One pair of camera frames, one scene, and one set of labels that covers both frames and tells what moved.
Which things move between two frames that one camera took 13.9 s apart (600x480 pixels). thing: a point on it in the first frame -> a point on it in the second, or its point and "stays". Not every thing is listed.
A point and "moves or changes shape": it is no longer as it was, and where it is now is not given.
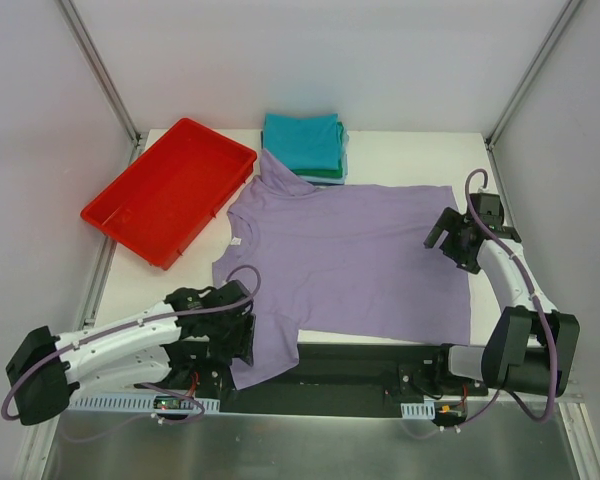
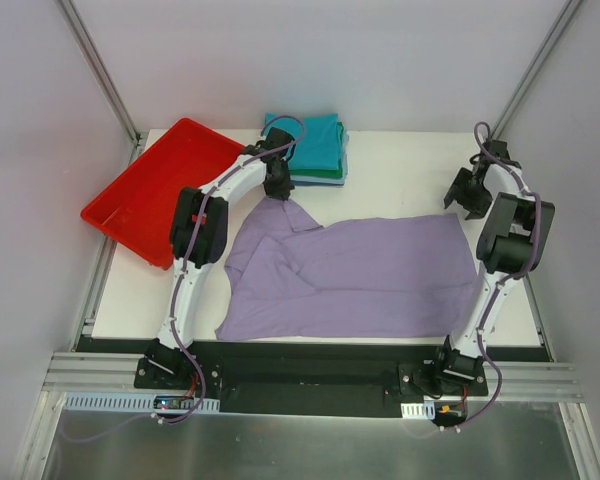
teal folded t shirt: [303, 141] stays
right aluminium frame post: [521, 90] stays
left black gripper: [247, 338] -> [278, 181]
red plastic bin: [160, 202] stays
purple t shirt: [339, 264] moves or changes shape
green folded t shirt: [325, 173] stays
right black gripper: [450, 236] -> [469, 189]
